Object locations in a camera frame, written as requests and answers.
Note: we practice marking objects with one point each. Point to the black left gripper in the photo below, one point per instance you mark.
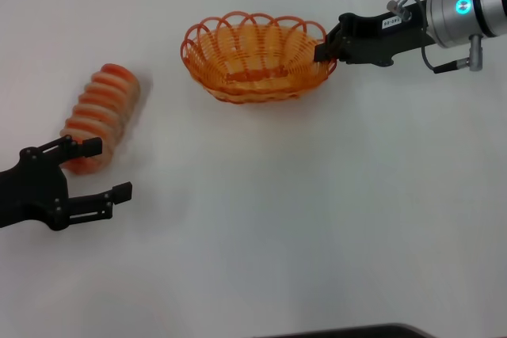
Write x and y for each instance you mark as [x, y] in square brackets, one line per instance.
[35, 187]

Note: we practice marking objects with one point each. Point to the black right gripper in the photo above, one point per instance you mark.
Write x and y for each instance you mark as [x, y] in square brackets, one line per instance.
[380, 39]

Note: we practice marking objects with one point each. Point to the orange striped bread loaf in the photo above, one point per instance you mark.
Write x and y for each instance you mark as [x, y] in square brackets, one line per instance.
[103, 104]

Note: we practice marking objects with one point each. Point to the orange woven plastic basket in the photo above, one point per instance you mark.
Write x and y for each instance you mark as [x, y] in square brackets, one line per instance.
[257, 74]

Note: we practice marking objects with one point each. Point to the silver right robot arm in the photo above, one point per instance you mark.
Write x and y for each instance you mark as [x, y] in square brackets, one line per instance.
[487, 5]

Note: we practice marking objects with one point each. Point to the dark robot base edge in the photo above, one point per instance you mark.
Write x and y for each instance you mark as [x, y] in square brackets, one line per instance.
[376, 332]

